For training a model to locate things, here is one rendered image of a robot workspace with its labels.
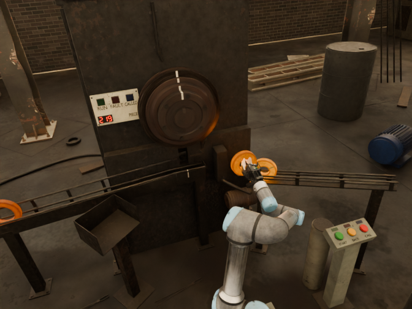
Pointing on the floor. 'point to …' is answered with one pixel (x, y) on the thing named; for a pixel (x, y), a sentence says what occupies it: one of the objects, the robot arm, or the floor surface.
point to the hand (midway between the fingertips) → (243, 160)
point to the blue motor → (392, 146)
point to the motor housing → (240, 198)
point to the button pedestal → (342, 264)
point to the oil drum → (346, 80)
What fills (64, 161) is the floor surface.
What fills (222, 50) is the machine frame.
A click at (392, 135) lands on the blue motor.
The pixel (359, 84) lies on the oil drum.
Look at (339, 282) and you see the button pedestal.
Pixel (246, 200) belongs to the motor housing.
